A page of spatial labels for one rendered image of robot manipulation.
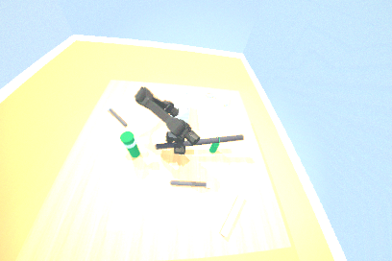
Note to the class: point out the white cylindrical tube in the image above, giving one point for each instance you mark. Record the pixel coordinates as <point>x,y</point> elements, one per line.
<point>229,223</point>

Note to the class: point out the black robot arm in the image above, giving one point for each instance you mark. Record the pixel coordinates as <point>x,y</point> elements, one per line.
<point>178,127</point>

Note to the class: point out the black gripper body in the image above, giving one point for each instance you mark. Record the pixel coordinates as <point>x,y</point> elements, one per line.
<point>180,148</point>

